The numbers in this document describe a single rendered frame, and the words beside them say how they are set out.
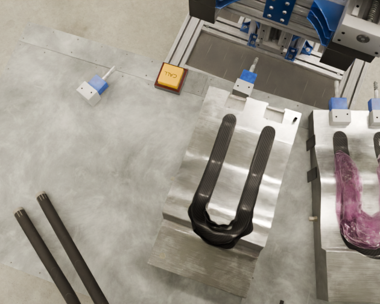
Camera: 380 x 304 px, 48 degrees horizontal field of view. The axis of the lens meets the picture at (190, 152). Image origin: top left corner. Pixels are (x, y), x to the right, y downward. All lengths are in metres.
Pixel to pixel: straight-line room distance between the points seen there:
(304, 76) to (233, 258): 1.10
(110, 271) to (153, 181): 0.27
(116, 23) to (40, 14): 0.41
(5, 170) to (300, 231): 0.84
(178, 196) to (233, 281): 0.25
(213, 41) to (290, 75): 0.38
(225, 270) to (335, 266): 0.26
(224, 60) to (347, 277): 1.20
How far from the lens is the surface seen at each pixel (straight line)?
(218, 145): 1.15
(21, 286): 2.14
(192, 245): 1.12
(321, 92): 2.00
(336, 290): 1.11
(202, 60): 2.00
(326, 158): 1.19
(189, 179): 1.09
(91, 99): 1.27
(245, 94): 1.23
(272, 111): 1.21
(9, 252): 1.29
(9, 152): 1.34
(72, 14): 2.47
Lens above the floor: 1.98
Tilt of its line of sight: 74 degrees down
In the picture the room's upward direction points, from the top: 7 degrees counter-clockwise
